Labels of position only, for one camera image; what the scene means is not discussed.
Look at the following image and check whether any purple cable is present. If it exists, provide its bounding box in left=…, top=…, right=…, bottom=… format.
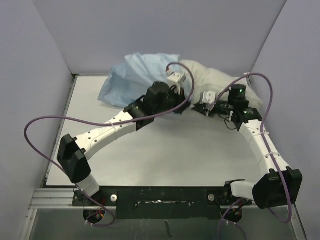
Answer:
left=212, top=72, right=293, bottom=240
left=24, top=62, right=196, bottom=228

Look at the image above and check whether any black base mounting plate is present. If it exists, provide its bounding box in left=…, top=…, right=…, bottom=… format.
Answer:
left=71, top=178, right=252, bottom=227

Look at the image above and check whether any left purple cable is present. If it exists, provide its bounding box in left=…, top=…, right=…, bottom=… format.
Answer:
left=24, top=62, right=196, bottom=228

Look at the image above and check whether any white pillow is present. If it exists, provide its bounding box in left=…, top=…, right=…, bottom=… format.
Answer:
left=179, top=60, right=263, bottom=109

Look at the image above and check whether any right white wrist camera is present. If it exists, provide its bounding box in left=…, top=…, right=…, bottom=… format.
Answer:
left=200, top=90, right=216, bottom=105

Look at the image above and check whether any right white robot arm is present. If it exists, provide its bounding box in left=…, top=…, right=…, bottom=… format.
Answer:
left=194, top=84, right=303, bottom=209

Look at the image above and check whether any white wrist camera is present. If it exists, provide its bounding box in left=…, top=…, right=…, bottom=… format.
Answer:
left=167, top=72, right=187, bottom=95
left=200, top=90, right=216, bottom=105

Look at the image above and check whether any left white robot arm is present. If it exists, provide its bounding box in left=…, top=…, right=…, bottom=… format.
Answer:
left=57, top=81, right=190, bottom=206

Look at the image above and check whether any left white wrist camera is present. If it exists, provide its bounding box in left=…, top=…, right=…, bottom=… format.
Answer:
left=167, top=72, right=187, bottom=95

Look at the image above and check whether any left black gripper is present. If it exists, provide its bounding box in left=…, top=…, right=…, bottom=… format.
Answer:
left=153, top=85, right=190, bottom=116

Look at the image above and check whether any light blue pillowcase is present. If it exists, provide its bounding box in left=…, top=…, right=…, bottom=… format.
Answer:
left=97, top=52, right=180, bottom=108

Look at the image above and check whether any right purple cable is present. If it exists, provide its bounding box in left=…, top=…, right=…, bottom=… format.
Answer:
left=212, top=72, right=293, bottom=240

